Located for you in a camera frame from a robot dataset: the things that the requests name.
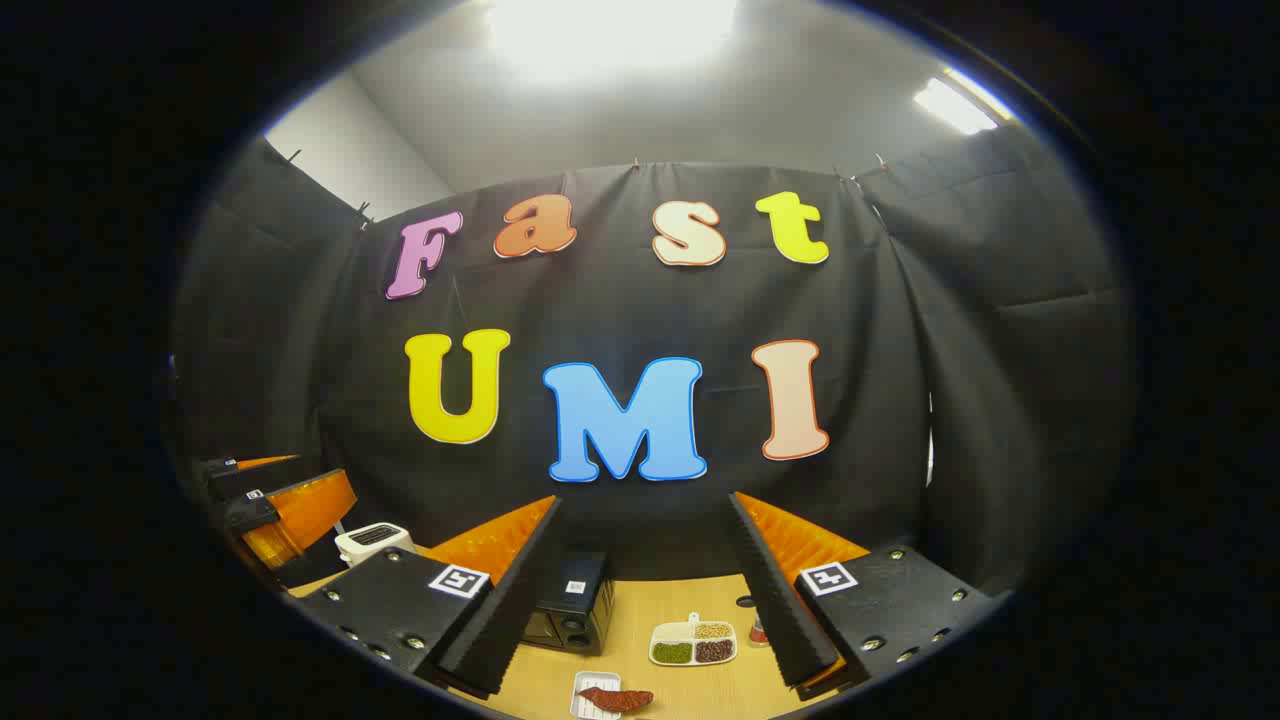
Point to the clear plastic bottle red label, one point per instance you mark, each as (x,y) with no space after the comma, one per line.
(759,630)

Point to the long ceiling light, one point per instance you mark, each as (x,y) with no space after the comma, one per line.
(955,105)

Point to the wide ceiling light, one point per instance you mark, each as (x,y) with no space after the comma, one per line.
(610,35)

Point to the brown meat strip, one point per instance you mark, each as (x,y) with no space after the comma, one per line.
(618,698)

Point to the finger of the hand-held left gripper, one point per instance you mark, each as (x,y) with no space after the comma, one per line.
(300,510)
(225,475)

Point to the black electric oven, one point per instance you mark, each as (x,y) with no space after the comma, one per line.
(580,600)

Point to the white divided plate of beans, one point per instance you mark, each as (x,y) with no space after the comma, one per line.
(694,645)

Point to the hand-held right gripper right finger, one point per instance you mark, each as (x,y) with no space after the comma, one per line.
(780,600)

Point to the small white ribbed tray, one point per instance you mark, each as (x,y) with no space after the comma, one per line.
(590,680)

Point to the white toaster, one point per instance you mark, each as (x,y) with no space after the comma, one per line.
(372,540)

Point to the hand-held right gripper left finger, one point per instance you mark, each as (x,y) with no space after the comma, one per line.
(510,610)

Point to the black backdrop cloth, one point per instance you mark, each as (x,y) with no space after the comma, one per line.
(620,300)

